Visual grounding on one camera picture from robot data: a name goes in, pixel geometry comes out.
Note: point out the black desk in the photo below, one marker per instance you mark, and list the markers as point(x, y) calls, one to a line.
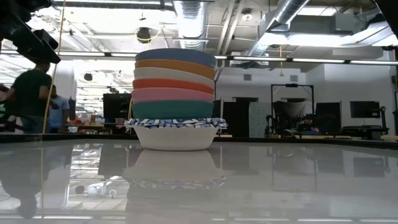
point(363, 130)

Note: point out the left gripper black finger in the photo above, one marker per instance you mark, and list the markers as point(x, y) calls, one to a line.
point(46, 37)
point(34, 51)

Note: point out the ribbed silver ceiling duct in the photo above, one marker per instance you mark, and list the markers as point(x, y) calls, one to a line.
point(191, 25)

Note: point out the white plastic bowl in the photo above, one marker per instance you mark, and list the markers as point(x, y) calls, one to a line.
point(171, 73)

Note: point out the long ceiling strip light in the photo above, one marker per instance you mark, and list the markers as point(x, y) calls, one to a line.
point(311, 60)

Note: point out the person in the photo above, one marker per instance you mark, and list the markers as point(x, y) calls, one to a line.
point(29, 93)
point(308, 124)
point(3, 109)
point(59, 109)

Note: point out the black computer monitor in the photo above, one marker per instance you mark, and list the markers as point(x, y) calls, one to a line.
point(365, 109)

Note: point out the blue plastic bowl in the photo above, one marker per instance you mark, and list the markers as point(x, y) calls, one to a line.
point(174, 54)

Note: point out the cluttered workbench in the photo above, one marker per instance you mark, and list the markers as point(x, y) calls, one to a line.
point(84, 126)

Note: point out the black metal table frame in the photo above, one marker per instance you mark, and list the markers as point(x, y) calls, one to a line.
point(93, 137)

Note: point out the black camera stand frame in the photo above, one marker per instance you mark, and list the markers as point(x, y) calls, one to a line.
point(291, 85)

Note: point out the black cabinet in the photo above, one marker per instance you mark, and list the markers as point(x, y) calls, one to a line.
point(118, 105)

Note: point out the red plastic bowl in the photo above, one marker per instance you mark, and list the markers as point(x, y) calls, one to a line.
point(171, 83)

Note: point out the black screen panel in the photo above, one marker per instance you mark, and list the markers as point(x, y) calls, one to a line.
point(328, 113)

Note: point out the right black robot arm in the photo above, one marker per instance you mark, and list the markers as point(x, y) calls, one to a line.
point(390, 9)

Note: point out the teal plastic bowl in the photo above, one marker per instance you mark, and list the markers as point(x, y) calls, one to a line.
point(171, 109)

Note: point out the grey patterned partition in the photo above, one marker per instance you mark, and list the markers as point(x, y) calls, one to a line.
point(259, 119)

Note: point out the pink plastic bowl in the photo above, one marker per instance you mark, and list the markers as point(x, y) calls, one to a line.
point(171, 94)

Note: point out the blue leaf pattern paper bowl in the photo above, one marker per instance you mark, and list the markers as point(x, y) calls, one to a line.
point(174, 120)
point(175, 138)

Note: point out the orange plastic bowl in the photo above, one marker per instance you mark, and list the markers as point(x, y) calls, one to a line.
point(174, 64)

